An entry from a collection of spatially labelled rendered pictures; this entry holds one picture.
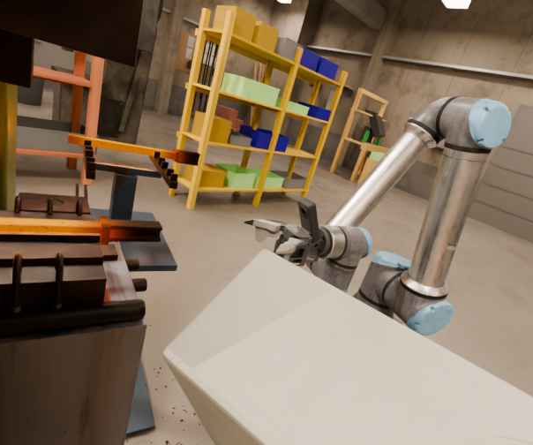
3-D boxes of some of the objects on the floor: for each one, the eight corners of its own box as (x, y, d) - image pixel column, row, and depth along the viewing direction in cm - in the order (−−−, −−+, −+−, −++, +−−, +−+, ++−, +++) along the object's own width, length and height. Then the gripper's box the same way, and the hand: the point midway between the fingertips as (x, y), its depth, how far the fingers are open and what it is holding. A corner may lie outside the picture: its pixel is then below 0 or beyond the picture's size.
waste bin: (8, 101, 589) (8, 64, 568) (17, 98, 631) (18, 64, 610) (40, 108, 608) (41, 72, 587) (47, 104, 650) (48, 71, 629)
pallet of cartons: (223, 125, 1195) (228, 106, 1172) (243, 133, 1124) (248, 113, 1101) (204, 122, 1136) (208, 101, 1114) (223, 130, 1066) (228, 109, 1043)
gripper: (338, 278, 82) (272, 283, 71) (293, 240, 97) (233, 240, 86) (350, 248, 79) (284, 248, 68) (303, 214, 94) (242, 209, 83)
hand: (258, 232), depth 76 cm, fingers open, 14 cm apart
